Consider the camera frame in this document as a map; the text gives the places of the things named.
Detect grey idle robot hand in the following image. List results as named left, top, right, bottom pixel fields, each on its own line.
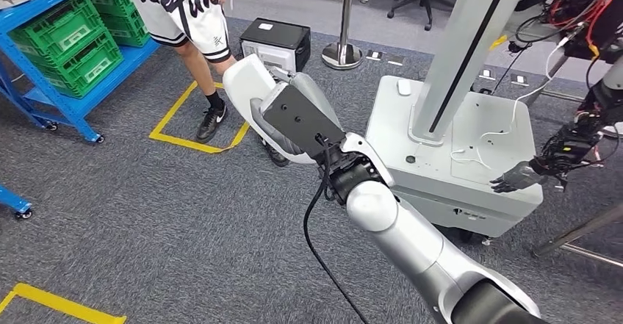
left=489, top=160, right=550, bottom=195

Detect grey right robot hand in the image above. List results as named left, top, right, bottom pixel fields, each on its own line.
left=248, top=65, right=345, bottom=158

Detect white curved plastic part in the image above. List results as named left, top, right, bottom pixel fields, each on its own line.
left=221, top=53, right=318, bottom=166

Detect white robot stand base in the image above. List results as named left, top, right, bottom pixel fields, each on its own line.
left=364, top=0, right=546, bottom=240

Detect black and white box appliance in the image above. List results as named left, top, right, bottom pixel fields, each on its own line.
left=238, top=17, right=312, bottom=76

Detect grey metal stand legs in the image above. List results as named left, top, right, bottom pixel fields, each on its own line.
left=531, top=204, right=623, bottom=270

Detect yellow floor tape square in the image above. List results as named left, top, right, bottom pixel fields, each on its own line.
left=0, top=282, right=129, bottom=324
left=148, top=80, right=251, bottom=156

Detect person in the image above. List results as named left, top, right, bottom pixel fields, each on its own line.
left=120, top=0, right=294, bottom=168

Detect idle robot body with wiring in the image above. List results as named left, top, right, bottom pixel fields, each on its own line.
left=511, top=0, right=623, bottom=65

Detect black and pale wrist camera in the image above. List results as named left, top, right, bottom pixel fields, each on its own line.
left=259, top=83, right=347, bottom=161

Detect white cable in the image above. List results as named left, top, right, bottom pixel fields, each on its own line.
left=449, top=33, right=572, bottom=172

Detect silver barrier post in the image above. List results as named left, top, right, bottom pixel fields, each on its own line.
left=320, top=0, right=365, bottom=71

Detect black camera cable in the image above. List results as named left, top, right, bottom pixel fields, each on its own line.
left=302, top=133, right=372, bottom=324

